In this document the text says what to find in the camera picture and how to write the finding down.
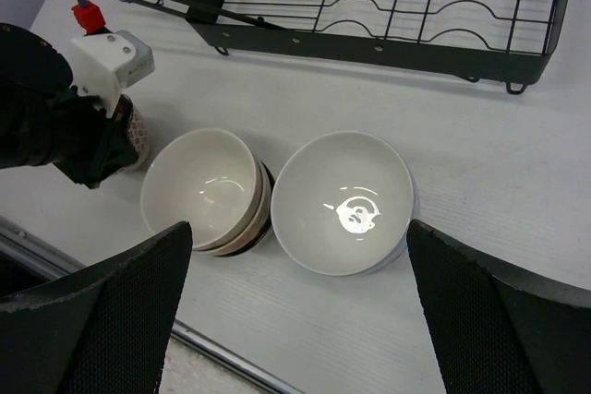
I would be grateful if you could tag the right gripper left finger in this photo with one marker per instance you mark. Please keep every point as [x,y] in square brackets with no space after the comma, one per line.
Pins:
[102,329]

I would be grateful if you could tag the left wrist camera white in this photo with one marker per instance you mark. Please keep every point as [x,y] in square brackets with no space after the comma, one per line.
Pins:
[103,65]

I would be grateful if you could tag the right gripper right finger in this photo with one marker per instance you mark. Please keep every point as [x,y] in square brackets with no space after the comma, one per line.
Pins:
[495,327]

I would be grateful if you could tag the brown floral patterned bowl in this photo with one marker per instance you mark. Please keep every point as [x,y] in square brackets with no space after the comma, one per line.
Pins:
[137,135]

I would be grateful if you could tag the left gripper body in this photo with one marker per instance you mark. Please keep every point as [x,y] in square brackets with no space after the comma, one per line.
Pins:
[47,119]

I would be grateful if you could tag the beige bowl front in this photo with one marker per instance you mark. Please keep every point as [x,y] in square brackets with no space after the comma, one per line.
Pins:
[255,230]

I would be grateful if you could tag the beige bowl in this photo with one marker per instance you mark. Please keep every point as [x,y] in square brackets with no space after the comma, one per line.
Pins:
[255,230]
[208,178]

